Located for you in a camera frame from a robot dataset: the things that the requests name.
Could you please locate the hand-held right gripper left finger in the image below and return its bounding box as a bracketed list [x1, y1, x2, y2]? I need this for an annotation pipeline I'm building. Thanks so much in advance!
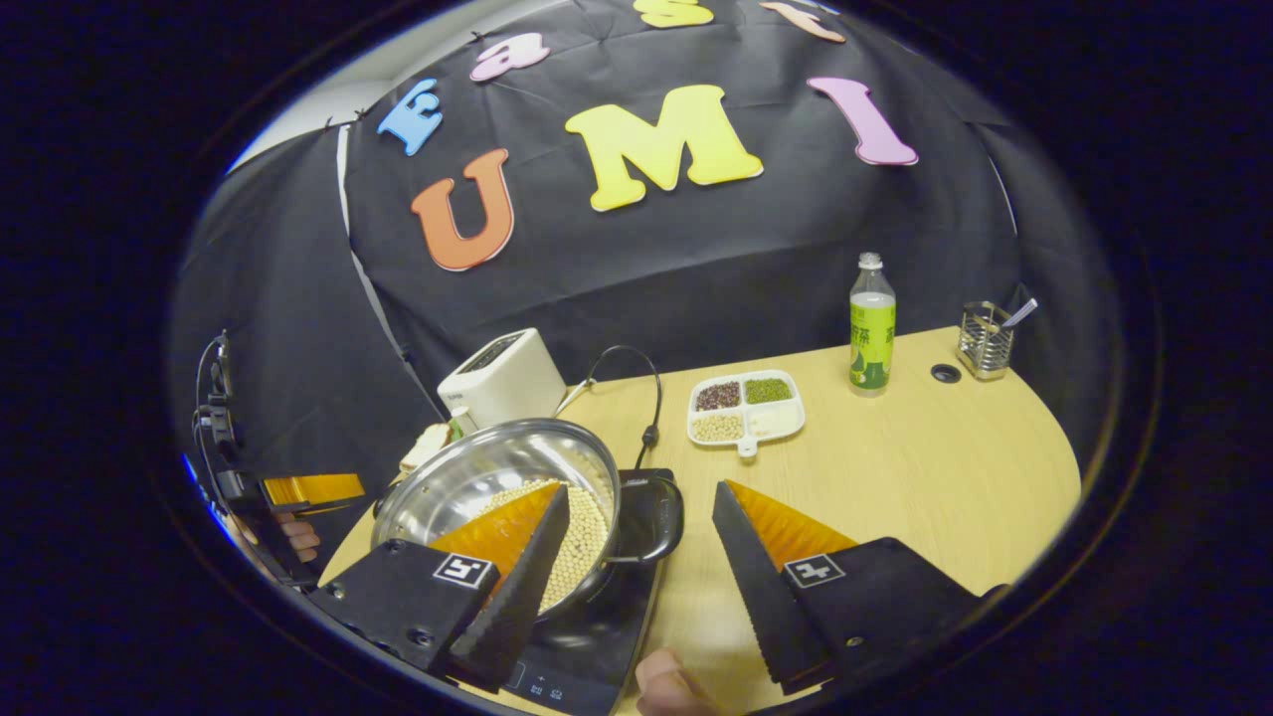
[308, 482, 573, 692]

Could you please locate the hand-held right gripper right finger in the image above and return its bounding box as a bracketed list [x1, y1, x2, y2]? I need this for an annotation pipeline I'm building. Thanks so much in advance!
[711, 480, 1005, 697]

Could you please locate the black induction cooktop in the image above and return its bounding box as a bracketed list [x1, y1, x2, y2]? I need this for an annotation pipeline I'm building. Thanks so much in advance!
[502, 467, 687, 716]

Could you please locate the stainless steel pot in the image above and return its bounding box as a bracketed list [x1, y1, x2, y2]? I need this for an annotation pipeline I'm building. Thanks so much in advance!
[370, 418, 685, 623]

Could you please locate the pile of soybeans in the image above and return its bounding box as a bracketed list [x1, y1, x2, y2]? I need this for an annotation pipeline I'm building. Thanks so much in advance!
[477, 479, 611, 610]

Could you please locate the bread slice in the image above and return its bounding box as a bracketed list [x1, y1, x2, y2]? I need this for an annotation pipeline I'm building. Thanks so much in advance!
[398, 422, 454, 473]

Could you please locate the white divided bean dish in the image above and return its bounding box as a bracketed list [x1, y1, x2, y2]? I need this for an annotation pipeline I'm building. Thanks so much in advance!
[686, 369, 807, 458]

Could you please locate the white toaster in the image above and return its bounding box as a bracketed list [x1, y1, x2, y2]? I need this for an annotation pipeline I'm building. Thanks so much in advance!
[438, 328, 568, 434]

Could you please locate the green label drink bottle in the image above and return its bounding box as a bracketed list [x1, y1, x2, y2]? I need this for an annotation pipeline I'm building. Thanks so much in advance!
[848, 252, 897, 397]

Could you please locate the black backdrop cloth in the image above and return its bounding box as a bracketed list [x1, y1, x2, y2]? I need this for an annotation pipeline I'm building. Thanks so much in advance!
[164, 0, 1125, 558]

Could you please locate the black power cable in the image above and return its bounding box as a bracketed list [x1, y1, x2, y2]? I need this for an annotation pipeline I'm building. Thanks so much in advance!
[587, 344, 664, 468]

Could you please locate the white toaster cord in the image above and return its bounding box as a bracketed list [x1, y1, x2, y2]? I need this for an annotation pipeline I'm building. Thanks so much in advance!
[552, 378, 598, 419]

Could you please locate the metal wire utensil holder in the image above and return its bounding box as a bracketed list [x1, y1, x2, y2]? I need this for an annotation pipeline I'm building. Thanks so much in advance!
[957, 301, 1015, 382]

